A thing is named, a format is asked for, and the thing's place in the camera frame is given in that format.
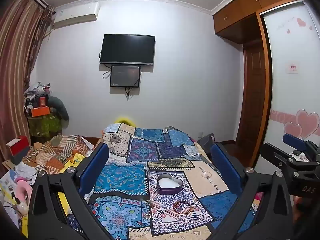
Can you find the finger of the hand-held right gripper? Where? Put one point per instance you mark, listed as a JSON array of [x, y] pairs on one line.
[[295, 140], [273, 155]]

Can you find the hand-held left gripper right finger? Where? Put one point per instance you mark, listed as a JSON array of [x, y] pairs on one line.
[[224, 165]]

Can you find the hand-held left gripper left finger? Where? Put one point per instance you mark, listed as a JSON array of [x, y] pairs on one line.
[[98, 164]]

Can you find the purple heart-shaped jewelry box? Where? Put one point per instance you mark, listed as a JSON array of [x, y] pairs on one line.
[[169, 183]]

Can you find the person's right hand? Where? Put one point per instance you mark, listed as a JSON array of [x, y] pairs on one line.
[[298, 208]]

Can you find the yellow cloth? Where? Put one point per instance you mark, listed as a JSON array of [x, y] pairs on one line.
[[72, 161]]

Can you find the dark bag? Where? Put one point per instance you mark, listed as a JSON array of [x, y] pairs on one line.
[[207, 141]]

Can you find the yellow round object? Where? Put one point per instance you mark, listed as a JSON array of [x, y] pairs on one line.
[[124, 120]]

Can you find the patchwork printed blanket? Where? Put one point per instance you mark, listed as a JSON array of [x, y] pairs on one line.
[[160, 170]]

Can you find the green patterned cloth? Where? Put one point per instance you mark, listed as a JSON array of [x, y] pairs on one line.
[[45, 126]]

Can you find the orange box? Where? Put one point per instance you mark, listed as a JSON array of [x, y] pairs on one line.
[[40, 111]]

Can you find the red and white box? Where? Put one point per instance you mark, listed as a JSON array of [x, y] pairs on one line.
[[18, 146]]

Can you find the pile of clothes and toys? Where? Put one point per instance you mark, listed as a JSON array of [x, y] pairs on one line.
[[16, 195]]

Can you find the heap of stuffed bags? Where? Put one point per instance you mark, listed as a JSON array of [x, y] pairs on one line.
[[38, 93]]

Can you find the brown striped curtain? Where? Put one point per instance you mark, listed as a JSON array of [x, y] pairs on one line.
[[15, 67]]

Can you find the wooden overhead cabinet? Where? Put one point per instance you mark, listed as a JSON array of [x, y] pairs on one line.
[[252, 7]]

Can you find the white air conditioner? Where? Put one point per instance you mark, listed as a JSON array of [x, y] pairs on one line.
[[75, 15]]

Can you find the small black wall monitor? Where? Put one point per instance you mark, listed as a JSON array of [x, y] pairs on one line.
[[125, 76]]

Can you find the black wall television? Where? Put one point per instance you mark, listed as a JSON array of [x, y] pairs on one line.
[[127, 49]]

